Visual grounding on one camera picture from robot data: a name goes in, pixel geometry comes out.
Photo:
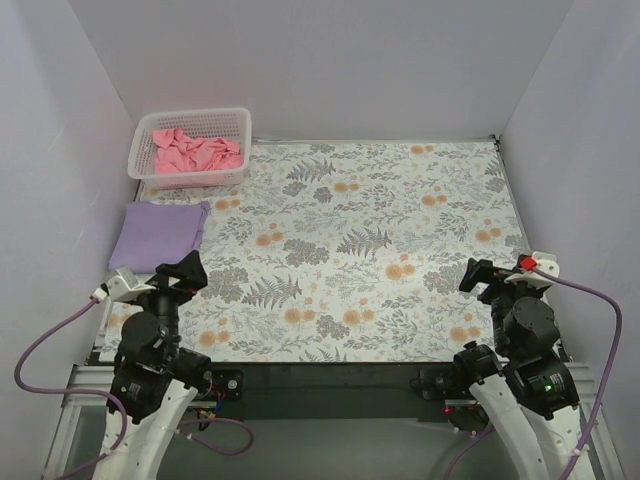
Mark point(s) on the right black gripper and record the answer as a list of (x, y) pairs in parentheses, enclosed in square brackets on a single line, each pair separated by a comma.
[(491, 284)]

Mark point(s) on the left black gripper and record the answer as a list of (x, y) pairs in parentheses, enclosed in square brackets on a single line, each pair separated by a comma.
[(170, 286)]

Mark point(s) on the purple t shirt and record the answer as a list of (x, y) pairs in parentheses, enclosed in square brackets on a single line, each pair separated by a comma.
[(154, 234)]

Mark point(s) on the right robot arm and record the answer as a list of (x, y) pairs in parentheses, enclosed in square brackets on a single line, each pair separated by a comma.
[(521, 383)]

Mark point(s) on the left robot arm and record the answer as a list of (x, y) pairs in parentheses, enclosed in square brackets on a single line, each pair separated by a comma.
[(155, 379)]

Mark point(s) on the pink t shirt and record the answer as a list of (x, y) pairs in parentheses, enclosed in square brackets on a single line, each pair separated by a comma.
[(178, 153)]

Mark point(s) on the floral table mat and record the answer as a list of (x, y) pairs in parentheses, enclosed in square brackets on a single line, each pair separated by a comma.
[(349, 252)]

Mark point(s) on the white plastic basket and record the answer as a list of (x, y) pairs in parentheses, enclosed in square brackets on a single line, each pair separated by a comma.
[(229, 123)]

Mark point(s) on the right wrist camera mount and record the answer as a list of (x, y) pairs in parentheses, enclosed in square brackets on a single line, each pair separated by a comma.
[(538, 270)]

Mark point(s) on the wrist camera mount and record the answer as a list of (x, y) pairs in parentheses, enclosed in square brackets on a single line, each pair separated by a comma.
[(122, 286), (538, 270)]

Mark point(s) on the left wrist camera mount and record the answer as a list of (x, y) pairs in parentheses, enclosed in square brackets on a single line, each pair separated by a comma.
[(122, 286)]

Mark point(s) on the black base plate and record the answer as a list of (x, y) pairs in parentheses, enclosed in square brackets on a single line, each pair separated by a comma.
[(332, 390)]

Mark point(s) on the aluminium rail frame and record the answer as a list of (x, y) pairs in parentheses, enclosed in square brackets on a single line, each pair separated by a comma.
[(89, 378)]

